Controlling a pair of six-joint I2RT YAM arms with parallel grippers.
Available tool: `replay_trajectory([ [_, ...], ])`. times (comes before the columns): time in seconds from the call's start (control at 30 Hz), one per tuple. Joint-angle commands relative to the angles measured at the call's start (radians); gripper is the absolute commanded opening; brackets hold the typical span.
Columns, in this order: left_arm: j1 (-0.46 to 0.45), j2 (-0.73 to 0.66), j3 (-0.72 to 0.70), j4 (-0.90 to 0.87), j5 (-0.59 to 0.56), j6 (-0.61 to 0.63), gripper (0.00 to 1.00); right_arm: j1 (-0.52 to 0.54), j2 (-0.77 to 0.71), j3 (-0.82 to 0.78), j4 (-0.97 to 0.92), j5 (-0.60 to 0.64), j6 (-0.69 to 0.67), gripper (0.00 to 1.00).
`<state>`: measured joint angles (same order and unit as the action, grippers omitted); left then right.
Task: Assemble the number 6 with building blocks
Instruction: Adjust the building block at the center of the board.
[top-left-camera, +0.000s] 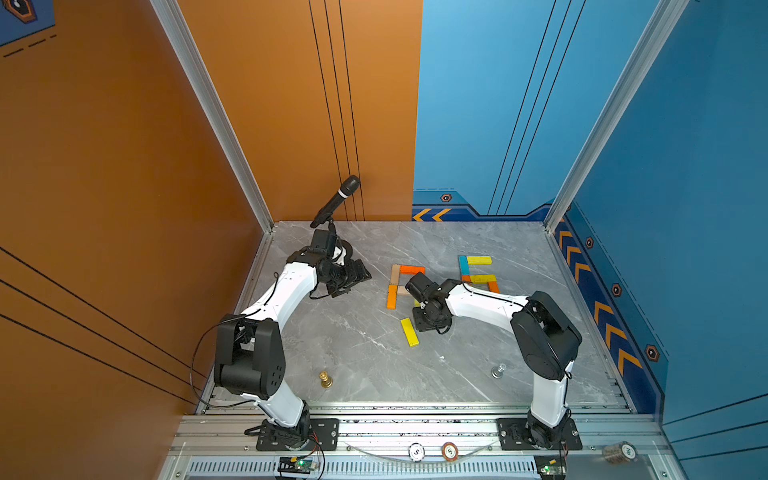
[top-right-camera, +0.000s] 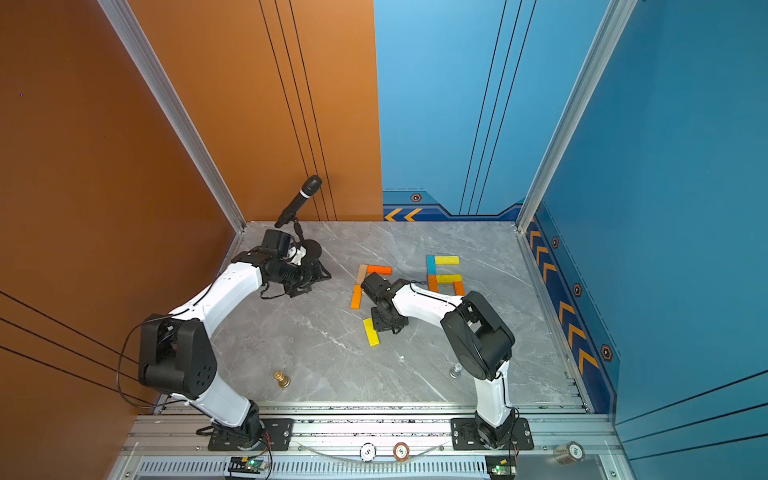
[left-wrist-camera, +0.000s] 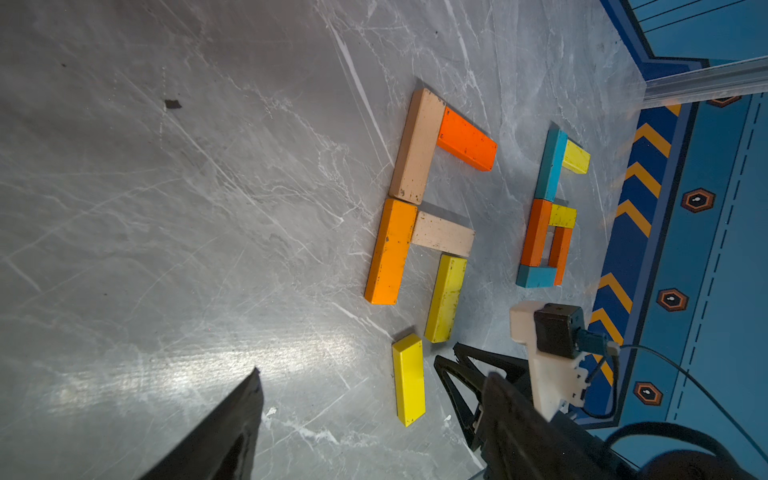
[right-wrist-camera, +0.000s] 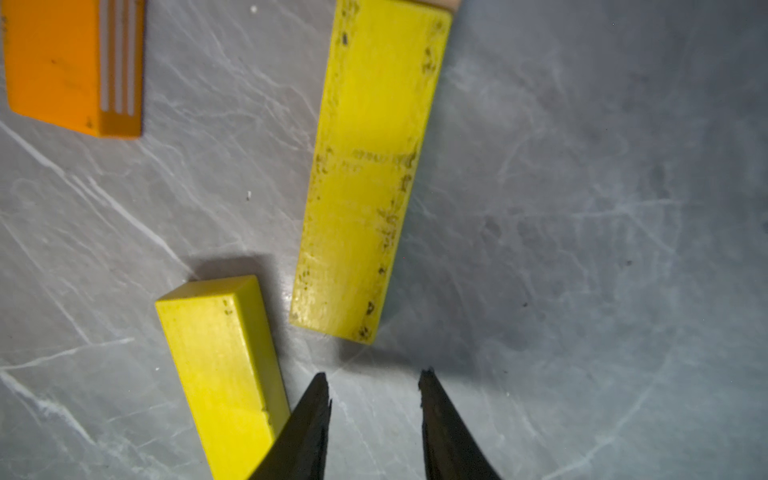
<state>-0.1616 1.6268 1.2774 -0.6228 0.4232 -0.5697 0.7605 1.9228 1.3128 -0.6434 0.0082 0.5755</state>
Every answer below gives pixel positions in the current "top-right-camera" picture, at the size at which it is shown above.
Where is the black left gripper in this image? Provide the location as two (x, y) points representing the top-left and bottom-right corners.
(273, 258), (333, 296)

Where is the long orange block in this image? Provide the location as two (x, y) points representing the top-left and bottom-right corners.
(366, 265), (393, 276)

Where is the beige wooden block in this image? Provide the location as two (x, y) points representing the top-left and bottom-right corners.
(356, 264), (368, 285)

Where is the yellow block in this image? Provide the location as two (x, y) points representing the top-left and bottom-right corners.
(434, 256), (460, 266)
(436, 274), (463, 285)
(363, 318), (380, 348)

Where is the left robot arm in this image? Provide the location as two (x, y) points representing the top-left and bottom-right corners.
(138, 241), (330, 441)

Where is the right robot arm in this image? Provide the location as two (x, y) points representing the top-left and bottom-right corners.
(361, 274), (515, 446)

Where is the black microphone on stand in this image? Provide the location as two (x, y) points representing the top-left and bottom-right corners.
(274, 175), (322, 259)

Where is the silver chess piece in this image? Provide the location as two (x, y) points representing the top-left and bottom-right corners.
(449, 363), (463, 379)

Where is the brass chess piece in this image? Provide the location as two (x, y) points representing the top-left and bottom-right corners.
(273, 371), (291, 389)

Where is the copper tape roll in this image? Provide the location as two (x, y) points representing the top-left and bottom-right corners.
(393, 442), (410, 462)

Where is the right green circuit board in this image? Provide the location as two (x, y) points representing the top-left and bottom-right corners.
(485, 456), (517, 480)

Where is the green circuit board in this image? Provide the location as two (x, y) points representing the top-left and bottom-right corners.
(227, 456), (271, 476)
(485, 456), (517, 480)

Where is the left green circuit board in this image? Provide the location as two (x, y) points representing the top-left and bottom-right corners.
(227, 456), (271, 476)

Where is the silver tape roll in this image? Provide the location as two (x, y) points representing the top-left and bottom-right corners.
(553, 441), (586, 465)

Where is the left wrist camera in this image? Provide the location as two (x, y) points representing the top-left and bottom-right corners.
(259, 229), (305, 265)

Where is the aluminium front rail frame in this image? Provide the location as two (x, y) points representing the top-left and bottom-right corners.
(110, 402), (633, 479)

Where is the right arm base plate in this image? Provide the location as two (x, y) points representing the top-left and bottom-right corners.
(450, 415), (535, 451)

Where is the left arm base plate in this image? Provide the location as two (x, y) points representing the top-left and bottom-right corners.
(207, 418), (294, 453)

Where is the aluminium corner post left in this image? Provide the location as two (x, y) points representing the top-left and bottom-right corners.
(98, 0), (246, 234)

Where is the aluminium corner post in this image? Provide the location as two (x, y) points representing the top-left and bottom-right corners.
(98, 0), (246, 234)
(516, 0), (638, 234)

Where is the aluminium corner post right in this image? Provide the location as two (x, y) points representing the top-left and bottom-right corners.
(516, 0), (638, 234)

